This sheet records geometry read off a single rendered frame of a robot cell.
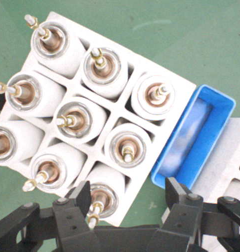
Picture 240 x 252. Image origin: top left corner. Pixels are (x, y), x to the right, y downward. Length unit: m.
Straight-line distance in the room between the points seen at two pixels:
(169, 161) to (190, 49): 0.38
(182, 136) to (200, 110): 0.10
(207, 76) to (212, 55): 0.07
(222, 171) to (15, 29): 0.78
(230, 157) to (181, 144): 0.18
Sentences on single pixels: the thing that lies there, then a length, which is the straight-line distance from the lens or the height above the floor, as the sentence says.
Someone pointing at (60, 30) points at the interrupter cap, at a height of 0.25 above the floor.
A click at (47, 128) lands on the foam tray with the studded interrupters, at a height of 0.18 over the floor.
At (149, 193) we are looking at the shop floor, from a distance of 0.66.
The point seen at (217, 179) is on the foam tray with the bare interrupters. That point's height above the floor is 0.17.
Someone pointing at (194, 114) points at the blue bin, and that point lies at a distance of 0.64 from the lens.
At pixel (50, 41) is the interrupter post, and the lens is 0.39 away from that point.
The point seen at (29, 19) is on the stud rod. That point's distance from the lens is 0.34.
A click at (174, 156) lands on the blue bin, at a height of 0.00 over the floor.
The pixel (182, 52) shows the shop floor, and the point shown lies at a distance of 0.67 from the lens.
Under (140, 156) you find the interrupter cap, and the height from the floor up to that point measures 0.25.
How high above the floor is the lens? 0.61
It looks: 86 degrees down
